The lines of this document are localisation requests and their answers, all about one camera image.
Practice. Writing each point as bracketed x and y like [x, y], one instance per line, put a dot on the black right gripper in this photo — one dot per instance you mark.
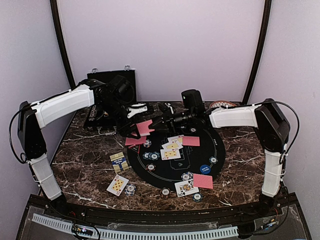
[168, 121]

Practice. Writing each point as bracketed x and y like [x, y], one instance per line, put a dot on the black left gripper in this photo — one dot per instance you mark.
[126, 131]

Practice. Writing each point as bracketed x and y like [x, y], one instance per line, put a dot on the face-up ace of hearts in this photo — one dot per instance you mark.
[178, 138]

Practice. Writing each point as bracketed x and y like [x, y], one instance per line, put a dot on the face-up ace of diamonds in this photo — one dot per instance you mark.
[172, 145]

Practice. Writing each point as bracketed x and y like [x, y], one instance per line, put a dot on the dealt red-backed card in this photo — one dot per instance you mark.
[135, 141]

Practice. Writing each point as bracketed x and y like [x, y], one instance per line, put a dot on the face-up five of hearts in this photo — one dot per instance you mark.
[170, 154]

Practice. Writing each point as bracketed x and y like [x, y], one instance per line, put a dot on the blue small blind button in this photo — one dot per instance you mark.
[205, 169]

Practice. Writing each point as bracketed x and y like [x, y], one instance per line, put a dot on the face-up king of clubs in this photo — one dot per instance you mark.
[185, 188]

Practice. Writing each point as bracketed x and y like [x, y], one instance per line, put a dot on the blue-green chip stack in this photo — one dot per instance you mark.
[197, 197]

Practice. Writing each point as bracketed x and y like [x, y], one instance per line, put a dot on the red chip stack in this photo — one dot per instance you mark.
[165, 193]

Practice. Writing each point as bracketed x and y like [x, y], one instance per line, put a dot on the face-up eight of diamonds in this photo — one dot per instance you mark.
[117, 185]

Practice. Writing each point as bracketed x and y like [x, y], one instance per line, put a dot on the blue chip stack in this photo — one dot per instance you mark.
[130, 190]

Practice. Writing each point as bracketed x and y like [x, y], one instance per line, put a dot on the red-backed playing card deck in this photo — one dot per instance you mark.
[143, 128]

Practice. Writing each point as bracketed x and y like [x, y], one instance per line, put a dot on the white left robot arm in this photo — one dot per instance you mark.
[33, 117]

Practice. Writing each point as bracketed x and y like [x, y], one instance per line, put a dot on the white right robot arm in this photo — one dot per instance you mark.
[271, 126]

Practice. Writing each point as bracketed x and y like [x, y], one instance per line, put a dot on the black poker chip case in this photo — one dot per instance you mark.
[97, 118]

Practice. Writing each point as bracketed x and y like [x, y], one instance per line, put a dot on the patterned ceramic plate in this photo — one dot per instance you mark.
[222, 103]

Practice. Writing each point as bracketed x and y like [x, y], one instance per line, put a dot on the round black poker mat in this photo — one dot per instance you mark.
[168, 172]

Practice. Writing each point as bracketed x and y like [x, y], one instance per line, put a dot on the red triangular dealer button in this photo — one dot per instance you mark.
[135, 148]

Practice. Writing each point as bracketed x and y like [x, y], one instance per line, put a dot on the yellow card deck box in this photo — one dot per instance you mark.
[119, 162]

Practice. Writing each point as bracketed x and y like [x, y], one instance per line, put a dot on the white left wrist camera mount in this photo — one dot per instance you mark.
[135, 109]

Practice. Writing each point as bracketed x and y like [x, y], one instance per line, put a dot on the left black frame post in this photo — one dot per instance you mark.
[61, 43]

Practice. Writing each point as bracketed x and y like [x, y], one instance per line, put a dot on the black frame post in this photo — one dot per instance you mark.
[61, 43]
[259, 51]

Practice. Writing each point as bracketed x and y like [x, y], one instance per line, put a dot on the white slotted cable duct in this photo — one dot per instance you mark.
[123, 231]

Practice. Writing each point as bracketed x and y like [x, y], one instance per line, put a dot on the right black frame post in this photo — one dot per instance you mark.
[259, 51]

